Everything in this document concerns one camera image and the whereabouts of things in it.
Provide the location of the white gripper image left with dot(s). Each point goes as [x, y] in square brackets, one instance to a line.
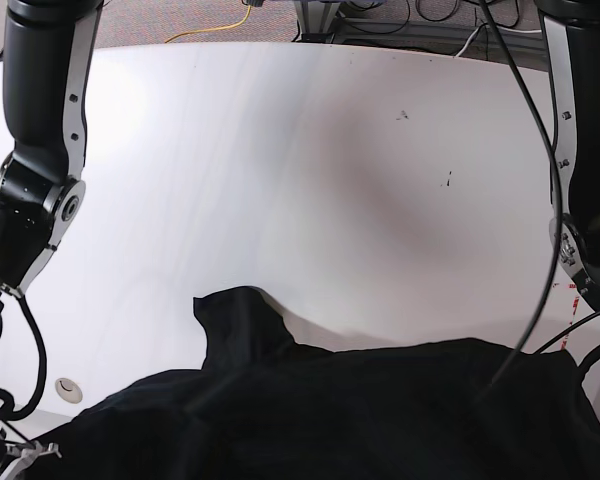
[17, 457]

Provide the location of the black t-shirt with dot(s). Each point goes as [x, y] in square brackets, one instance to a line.
[263, 406]

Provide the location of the robot arm image right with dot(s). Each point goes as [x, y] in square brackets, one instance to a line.
[571, 32]

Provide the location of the robot arm image left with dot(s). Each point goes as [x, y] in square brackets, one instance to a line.
[46, 60]

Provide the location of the black cable image left arm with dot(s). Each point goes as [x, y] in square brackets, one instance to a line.
[23, 366]

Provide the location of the left table cable grommet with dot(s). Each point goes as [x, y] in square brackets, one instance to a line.
[69, 391]

